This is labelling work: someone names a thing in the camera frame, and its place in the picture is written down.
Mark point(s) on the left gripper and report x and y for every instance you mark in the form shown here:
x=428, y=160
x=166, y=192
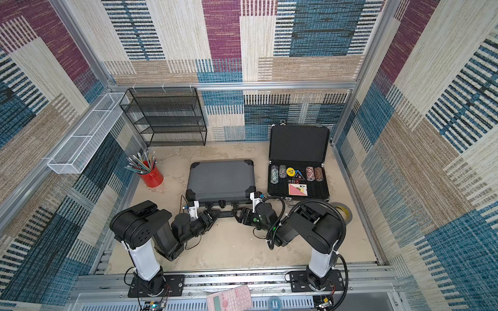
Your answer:
x=207, y=223

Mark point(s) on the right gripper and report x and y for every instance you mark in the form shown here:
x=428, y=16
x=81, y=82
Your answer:
x=244, y=216

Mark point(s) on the grey poker set case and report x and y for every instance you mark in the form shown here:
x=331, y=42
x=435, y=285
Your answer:
x=228, y=181

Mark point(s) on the black poker set case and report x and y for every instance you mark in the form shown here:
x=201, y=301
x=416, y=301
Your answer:
x=298, y=146

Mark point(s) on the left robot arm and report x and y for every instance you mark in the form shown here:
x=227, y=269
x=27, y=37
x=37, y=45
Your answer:
x=144, y=230

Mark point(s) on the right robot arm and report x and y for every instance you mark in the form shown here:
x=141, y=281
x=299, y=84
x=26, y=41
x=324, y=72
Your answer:
x=321, y=224

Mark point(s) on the grey poker chip stack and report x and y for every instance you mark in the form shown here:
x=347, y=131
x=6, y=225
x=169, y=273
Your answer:
x=282, y=171

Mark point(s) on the red poker chip stack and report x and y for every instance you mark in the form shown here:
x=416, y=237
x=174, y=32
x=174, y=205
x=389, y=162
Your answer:
x=310, y=174

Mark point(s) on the brown poker chip stack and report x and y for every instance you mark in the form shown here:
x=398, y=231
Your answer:
x=319, y=175

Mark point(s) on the pink playing card deck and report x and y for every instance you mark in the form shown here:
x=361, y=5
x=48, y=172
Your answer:
x=297, y=189

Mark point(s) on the yellow dealer button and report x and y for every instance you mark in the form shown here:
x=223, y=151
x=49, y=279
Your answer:
x=290, y=172

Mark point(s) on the red metal pencil bucket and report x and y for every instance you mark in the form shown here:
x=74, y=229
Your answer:
x=154, y=178

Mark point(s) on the pink calculator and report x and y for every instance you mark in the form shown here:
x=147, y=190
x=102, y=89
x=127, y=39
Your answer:
x=235, y=299

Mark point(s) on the blue tape roll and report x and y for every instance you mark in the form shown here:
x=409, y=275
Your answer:
x=275, y=304

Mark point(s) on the grey tape roll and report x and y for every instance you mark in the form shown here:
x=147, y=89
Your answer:
x=343, y=210

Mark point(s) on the black mesh shelf rack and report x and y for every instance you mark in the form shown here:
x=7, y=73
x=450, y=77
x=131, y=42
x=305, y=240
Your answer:
x=166, y=116

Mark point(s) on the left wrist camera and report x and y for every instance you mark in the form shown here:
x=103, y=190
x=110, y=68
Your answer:
x=193, y=210

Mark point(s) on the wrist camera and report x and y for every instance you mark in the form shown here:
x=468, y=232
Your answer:
x=256, y=198
x=193, y=210

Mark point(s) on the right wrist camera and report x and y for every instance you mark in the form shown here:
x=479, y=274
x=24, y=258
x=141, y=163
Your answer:
x=256, y=198

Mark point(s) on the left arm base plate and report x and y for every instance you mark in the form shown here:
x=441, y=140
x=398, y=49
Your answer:
x=159, y=286

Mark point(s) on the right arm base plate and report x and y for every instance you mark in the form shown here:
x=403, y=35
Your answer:
x=307, y=281

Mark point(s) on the white mesh wall basket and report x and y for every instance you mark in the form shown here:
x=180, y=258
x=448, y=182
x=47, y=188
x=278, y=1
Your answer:
x=78, y=149

